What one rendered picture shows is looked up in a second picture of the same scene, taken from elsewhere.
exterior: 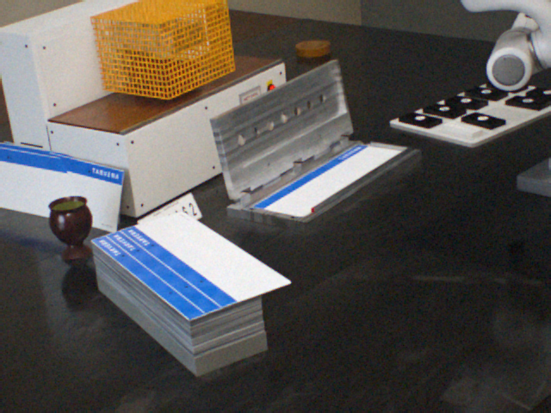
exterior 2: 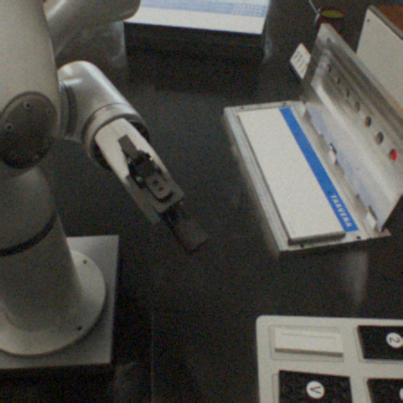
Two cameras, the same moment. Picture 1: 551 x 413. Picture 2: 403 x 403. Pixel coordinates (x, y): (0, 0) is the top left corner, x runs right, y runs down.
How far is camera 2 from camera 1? 2.79 m
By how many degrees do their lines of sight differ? 98
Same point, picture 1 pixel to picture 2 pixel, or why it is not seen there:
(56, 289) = (284, 31)
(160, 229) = (245, 21)
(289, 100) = (371, 102)
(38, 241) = not seen: hidden behind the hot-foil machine
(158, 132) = (383, 37)
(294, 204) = (265, 121)
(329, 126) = (369, 178)
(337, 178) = (286, 165)
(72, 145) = not seen: outside the picture
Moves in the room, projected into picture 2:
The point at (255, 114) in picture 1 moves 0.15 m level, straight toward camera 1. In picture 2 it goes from (344, 67) to (282, 45)
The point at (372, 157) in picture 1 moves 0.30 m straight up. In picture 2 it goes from (309, 213) to (345, 66)
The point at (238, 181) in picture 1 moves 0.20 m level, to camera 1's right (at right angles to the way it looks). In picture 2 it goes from (304, 85) to (254, 124)
